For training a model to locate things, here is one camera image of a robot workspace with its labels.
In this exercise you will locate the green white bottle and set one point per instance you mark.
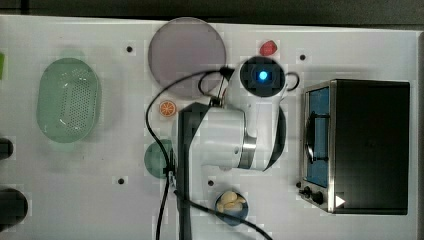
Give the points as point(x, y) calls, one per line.
point(2, 57)

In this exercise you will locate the pink toy fruit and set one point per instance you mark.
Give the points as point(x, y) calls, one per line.
point(268, 48)

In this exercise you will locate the orange slice toy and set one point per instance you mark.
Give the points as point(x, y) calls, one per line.
point(167, 108)

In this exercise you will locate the green mug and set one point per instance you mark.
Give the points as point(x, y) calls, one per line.
point(154, 161)

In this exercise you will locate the yellow banana toy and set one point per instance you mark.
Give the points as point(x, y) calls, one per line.
point(230, 201)

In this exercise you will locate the black round container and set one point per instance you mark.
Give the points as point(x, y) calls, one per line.
point(6, 148)

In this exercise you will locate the grey round plate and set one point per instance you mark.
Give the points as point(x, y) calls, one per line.
point(182, 47)

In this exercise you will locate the green perforated colander basket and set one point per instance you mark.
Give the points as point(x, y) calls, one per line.
point(68, 100)

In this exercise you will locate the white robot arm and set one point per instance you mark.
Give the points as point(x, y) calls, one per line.
point(247, 131)

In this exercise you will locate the silver toaster oven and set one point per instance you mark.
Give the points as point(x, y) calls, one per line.
point(355, 146)

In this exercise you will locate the blue cup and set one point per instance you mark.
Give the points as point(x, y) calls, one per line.
point(233, 218)

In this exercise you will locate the black green container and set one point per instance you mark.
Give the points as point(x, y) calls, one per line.
point(13, 208)

